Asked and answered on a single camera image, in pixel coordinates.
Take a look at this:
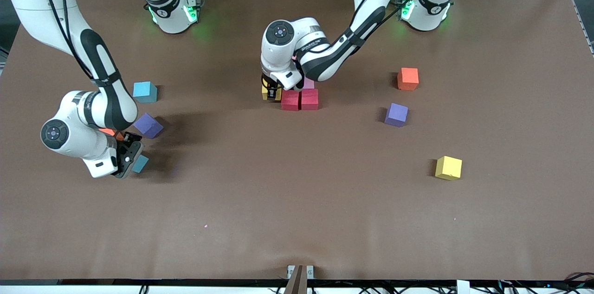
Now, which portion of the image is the yellow foam cube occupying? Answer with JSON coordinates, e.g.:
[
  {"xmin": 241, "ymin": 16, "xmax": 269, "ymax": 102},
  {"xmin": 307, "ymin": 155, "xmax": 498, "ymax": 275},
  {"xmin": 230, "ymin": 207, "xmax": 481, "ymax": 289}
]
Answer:
[
  {"xmin": 435, "ymin": 155, "xmax": 463, "ymax": 181},
  {"xmin": 262, "ymin": 85, "xmax": 283, "ymax": 102}
]

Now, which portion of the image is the white table frame rail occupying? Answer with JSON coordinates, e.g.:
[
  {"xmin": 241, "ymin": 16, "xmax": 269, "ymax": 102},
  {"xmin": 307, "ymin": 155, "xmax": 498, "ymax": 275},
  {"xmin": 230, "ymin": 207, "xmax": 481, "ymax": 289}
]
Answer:
[{"xmin": 0, "ymin": 279, "xmax": 594, "ymax": 294}]

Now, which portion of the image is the metal bracket plate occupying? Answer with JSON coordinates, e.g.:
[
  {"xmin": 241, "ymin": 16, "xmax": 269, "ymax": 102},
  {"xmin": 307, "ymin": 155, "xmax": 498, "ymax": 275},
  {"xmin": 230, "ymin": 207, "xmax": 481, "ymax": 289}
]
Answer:
[{"xmin": 287, "ymin": 265, "xmax": 314, "ymax": 280}]

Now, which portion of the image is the purple foam cube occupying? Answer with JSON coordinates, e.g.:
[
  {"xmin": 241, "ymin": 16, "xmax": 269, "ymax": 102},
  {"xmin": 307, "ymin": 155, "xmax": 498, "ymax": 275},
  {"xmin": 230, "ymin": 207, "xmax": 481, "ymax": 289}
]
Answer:
[
  {"xmin": 134, "ymin": 113, "xmax": 164, "ymax": 140},
  {"xmin": 384, "ymin": 103, "xmax": 409, "ymax": 128}
]

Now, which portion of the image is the cyan foam cube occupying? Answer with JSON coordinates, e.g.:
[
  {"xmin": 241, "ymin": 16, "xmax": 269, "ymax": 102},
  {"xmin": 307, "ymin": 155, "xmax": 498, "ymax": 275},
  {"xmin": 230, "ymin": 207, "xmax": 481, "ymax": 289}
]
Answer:
[
  {"xmin": 131, "ymin": 154, "xmax": 150, "ymax": 174},
  {"xmin": 133, "ymin": 81, "xmax": 158, "ymax": 103}
]

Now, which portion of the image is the grey camera pole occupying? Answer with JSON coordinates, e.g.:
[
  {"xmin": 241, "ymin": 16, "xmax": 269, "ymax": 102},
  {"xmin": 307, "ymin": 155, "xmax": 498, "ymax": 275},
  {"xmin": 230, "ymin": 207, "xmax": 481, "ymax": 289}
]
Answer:
[{"xmin": 283, "ymin": 265, "xmax": 309, "ymax": 294}]

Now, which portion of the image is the red foam cube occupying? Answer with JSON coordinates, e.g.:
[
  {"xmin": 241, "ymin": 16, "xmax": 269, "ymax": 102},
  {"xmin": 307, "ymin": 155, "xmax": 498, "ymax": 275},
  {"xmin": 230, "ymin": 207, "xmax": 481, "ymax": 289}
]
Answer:
[
  {"xmin": 300, "ymin": 89, "xmax": 320, "ymax": 111},
  {"xmin": 281, "ymin": 90, "xmax": 301, "ymax": 112}
]

